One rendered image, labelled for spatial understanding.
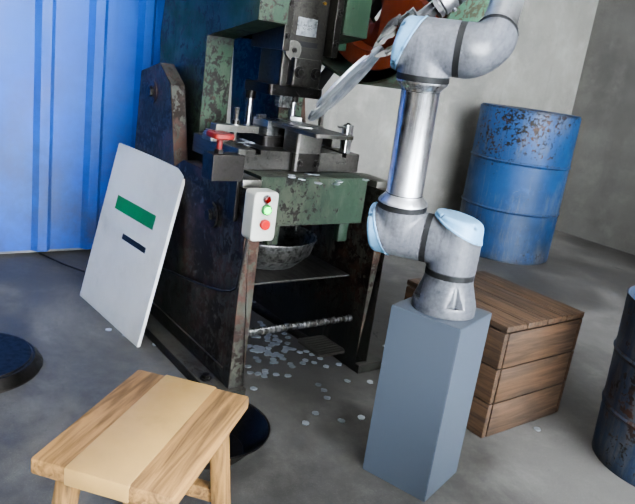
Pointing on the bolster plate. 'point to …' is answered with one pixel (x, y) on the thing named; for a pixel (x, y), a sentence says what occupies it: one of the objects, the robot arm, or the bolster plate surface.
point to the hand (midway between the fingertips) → (377, 51)
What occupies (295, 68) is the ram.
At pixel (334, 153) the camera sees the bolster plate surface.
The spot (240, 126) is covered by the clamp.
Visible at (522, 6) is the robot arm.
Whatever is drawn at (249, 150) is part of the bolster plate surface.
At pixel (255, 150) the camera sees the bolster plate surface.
